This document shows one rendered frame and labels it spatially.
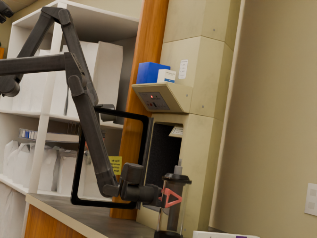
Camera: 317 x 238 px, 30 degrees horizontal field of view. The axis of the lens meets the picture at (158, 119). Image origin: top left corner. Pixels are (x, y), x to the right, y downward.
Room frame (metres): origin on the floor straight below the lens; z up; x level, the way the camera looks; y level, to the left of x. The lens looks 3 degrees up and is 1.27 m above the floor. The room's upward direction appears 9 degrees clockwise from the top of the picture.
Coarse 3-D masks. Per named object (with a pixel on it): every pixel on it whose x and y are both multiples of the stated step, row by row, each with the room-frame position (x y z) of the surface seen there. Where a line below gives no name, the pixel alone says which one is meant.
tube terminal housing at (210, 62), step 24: (168, 48) 2.47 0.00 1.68; (192, 48) 2.29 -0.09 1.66; (216, 48) 2.28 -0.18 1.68; (192, 72) 2.26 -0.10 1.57; (216, 72) 2.28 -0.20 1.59; (192, 96) 2.24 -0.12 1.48; (216, 96) 2.29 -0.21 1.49; (168, 120) 2.38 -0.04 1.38; (192, 120) 2.25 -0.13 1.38; (216, 120) 2.34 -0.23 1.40; (192, 144) 2.26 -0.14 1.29; (216, 144) 2.40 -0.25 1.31; (192, 168) 2.27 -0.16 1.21; (216, 168) 2.47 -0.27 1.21; (192, 192) 2.27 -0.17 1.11; (144, 216) 2.46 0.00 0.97; (192, 216) 2.28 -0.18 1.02
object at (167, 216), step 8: (168, 184) 2.09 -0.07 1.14; (176, 184) 2.08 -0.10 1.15; (184, 184) 2.09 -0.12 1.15; (176, 192) 2.08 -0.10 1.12; (184, 192) 2.09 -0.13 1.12; (168, 200) 2.08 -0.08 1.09; (184, 200) 2.09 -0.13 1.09; (160, 208) 2.10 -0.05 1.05; (168, 208) 2.08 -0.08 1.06; (176, 208) 2.08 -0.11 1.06; (184, 208) 2.10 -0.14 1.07; (160, 216) 2.10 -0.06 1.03; (168, 216) 2.08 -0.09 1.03; (176, 216) 2.08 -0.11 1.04; (160, 224) 2.09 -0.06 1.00; (168, 224) 2.08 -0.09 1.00; (176, 224) 2.08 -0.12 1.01; (160, 232) 2.09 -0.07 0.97; (168, 232) 2.08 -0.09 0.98; (176, 232) 2.08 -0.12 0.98
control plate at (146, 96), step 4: (144, 92) 2.40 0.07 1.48; (148, 92) 2.37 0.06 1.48; (152, 92) 2.34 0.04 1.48; (156, 92) 2.31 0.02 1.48; (144, 96) 2.43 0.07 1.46; (148, 96) 2.40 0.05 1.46; (152, 96) 2.36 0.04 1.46; (160, 96) 2.30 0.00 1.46; (144, 100) 2.46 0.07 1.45; (148, 100) 2.42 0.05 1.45; (152, 100) 2.39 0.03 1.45; (156, 100) 2.36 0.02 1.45; (160, 100) 2.33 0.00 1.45; (152, 104) 2.42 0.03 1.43; (156, 104) 2.39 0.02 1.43; (164, 104) 2.32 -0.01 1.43; (148, 108) 2.48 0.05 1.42; (152, 108) 2.45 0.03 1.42; (156, 108) 2.41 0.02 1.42; (160, 108) 2.38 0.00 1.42; (164, 108) 2.35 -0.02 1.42; (168, 108) 2.32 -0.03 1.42
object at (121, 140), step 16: (96, 112) 2.37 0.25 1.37; (112, 128) 2.42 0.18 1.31; (128, 128) 2.46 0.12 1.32; (112, 144) 2.42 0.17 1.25; (128, 144) 2.47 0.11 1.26; (112, 160) 2.43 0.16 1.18; (128, 160) 2.47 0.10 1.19; (80, 176) 2.36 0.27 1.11; (80, 192) 2.36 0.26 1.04; (96, 192) 2.40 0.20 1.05
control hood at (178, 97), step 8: (136, 88) 2.44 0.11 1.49; (144, 88) 2.38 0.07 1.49; (152, 88) 2.32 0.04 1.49; (160, 88) 2.26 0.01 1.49; (168, 88) 2.20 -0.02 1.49; (176, 88) 2.21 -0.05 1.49; (184, 88) 2.23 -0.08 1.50; (168, 96) 2.25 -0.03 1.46; (176, 96) 2.21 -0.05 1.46; (184, 96) 2.23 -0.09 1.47; (144, 104) 2.49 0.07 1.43; (168, 104) 2.30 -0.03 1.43; (176, 104) 2.24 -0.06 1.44; (184, 104) 2.23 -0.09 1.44; (176, 112) 2.32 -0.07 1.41; (184, 112) 2.24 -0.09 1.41
